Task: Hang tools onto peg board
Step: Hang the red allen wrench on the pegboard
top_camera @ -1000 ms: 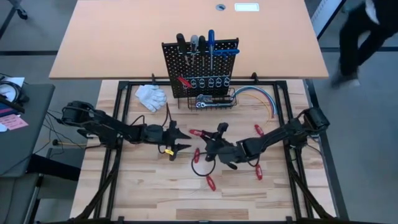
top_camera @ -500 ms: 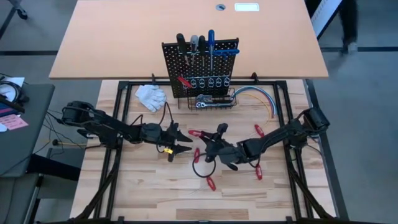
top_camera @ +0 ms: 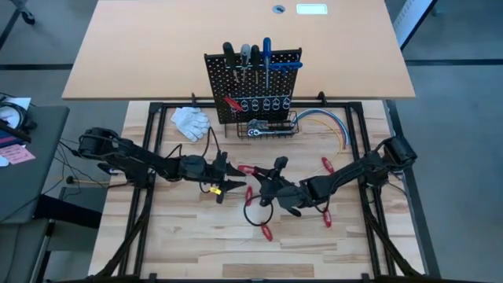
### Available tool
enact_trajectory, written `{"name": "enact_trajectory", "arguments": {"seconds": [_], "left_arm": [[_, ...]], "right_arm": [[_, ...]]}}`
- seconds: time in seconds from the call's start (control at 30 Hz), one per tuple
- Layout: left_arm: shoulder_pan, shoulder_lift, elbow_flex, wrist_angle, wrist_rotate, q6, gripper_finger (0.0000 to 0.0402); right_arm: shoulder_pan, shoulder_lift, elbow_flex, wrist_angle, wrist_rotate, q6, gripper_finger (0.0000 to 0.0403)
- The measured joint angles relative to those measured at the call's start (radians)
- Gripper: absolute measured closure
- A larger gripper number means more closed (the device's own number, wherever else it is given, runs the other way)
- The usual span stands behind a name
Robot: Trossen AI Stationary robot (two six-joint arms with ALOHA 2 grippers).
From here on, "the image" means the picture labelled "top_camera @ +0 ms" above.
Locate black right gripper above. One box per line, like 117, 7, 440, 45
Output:
253, 156, 315, 218

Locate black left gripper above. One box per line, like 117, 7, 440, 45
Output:
187, 150, 248, 204

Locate silver ratchet wrench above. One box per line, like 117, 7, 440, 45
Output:
246, 119, 296, 138

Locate blue T-handle hex key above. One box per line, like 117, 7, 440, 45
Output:
270, 61, 304, 75

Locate blue-handled screwdriver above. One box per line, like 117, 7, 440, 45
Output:
262, 36, 274, 90

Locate black perforated peg board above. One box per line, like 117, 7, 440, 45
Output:
203, 47, 303, 125

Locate white work glove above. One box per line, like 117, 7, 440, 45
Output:
170, 106, 212, 142

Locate light wooden desk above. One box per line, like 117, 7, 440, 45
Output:
61, 0, 417, 101

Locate white desk plate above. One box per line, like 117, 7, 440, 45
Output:
296, 3, 329, 16

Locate dark grey side table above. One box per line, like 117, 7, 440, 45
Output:
0, 105, 71, 225

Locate black headphones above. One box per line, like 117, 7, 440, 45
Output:
0, 101, 39, 143

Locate pink paper note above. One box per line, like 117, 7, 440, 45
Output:
0, 143, 37, 166

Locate white perforated computer case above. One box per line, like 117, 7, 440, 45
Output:
392, 0, 439, 50

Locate white paper sheet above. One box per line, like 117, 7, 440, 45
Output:
0, 97, 32, 130

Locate black chair base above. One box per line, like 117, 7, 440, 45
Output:
0, 0, 36, 50

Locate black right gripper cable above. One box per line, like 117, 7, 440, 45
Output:
242, 193, 275, 227

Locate black wire basket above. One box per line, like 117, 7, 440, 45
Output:
236, 111, 299, 141

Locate silver ring holder rail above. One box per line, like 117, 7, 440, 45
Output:
227, 92, 294, 113

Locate white cable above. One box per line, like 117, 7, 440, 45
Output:
297, 112, 347, 147

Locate black aluminium rig frame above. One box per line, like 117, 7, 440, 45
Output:
88, 92, 443, 283

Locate yellow-handled mallet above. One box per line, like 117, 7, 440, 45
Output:
65, 175, 111, 186

